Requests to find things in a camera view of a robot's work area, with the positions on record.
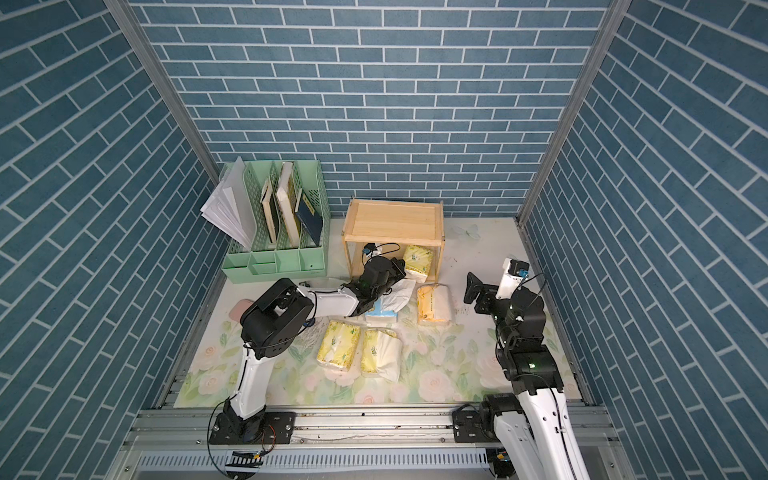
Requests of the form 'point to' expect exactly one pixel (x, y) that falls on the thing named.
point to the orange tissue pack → (434, 304)
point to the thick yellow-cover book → (287, 196)
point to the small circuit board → (245, 461)
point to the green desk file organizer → (284, 260)
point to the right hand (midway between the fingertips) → (490, 278)
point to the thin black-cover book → (267, 201)
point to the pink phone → (238, 308)
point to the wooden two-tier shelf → (411, 231)
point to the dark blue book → (310, 217)
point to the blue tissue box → (385, 309)
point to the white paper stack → (230, 207)
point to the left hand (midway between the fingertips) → (415, 263)
